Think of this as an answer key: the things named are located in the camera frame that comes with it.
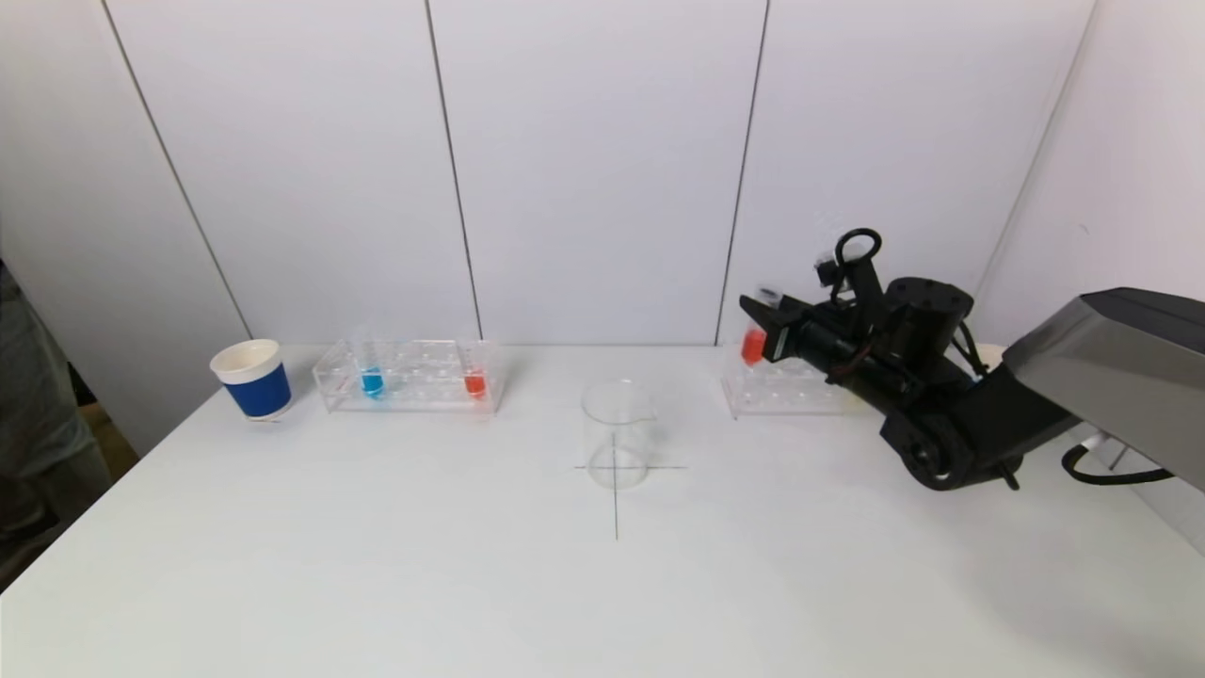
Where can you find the clear glass beaker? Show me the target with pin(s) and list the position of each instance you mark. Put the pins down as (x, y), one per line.
(617, 443)

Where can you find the test tube with blue pigment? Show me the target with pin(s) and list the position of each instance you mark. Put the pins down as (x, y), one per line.
(372, 383)

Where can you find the blue white paper cup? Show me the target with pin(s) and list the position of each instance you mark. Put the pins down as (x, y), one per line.
(990, 356)
(259, 394)

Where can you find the clear graduated plastic test tube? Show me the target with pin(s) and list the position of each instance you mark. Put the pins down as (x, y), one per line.
(751, 347)

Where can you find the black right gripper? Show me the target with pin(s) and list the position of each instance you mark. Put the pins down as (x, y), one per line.
(780, 342)

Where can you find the clear acrylic test tube rack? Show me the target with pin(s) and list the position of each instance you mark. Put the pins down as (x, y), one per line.
(424, 377)
(781, 395)

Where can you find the person in grey trousers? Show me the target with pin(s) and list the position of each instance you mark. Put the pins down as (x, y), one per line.
(38, 414)

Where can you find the test tube with red pigment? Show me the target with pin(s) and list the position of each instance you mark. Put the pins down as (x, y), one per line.
(475, 384)

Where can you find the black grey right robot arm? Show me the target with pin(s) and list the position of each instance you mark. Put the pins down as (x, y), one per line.
(1101, 358)

